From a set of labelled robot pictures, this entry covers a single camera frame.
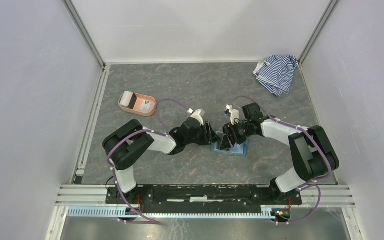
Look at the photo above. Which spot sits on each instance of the blue striped cloth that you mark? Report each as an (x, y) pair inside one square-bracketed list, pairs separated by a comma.
[(276, 73)]

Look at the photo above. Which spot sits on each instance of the pink oval tray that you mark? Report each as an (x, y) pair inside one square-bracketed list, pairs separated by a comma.
[(138, 104)]

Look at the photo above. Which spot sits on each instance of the teal card holder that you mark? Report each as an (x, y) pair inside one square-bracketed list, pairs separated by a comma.
[(240, 150)]

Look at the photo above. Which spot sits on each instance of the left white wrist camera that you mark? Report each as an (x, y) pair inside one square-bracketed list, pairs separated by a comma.
[(197, 115)]

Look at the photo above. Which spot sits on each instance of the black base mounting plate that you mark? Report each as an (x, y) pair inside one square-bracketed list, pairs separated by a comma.
[(208, 199)]

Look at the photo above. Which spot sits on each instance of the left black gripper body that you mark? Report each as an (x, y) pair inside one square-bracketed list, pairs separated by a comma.
[(205, 139)]

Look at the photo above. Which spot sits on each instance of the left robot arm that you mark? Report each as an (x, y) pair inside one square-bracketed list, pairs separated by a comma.
[(125, 146)]

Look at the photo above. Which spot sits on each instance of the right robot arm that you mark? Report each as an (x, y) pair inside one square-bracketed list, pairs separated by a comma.
[(313, 156)]

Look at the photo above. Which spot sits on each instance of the stack of credit cards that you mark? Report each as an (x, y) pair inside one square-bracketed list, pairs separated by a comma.
[(128, 100)]

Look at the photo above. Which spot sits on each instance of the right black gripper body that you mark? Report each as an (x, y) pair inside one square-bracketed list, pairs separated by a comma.
[(239, 132)]

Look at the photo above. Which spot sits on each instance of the white VIP card in tray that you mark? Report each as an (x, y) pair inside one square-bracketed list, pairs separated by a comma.
[(146, 106)]

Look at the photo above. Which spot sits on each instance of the aluminium frame rail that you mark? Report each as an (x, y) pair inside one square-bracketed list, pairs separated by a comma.
[(97, 211)]

